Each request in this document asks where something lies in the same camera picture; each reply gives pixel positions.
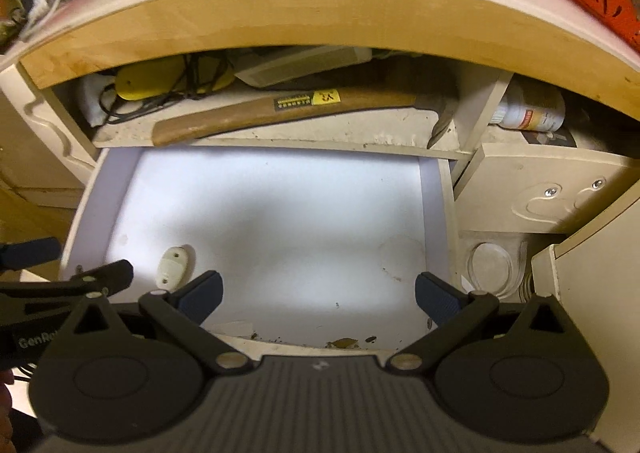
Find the white drawer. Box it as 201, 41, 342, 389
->
61, 145, 460, 351

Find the yellow device with cable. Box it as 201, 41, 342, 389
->
99, 53, 226, 124

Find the cream cabinet panel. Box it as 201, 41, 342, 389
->
531, 205, 640, 453

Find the yellow plastic device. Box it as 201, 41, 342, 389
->
115, 54, 236, 101

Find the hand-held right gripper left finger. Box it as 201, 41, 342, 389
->
74, 270, 254, 374

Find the white flat box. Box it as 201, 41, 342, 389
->
235, 46, 373, 88

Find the white labelled bottle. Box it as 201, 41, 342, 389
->
492, 85, 567, 132

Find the white wooden desk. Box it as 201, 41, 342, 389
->
0, 0, 640, 294

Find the carved cream drawer front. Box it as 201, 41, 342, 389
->
0, 64, 98, 184
454, 143, 633, 235

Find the wooden handle hammer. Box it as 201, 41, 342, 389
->
151, 87, 458, 150

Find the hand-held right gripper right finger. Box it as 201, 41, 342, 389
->
386, 272, 582, 374

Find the small white plastic bracket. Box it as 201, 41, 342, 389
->
156, 246, 193, 290

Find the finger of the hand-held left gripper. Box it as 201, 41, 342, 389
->
0, 259, 135, 308
0, 237, 62, 275

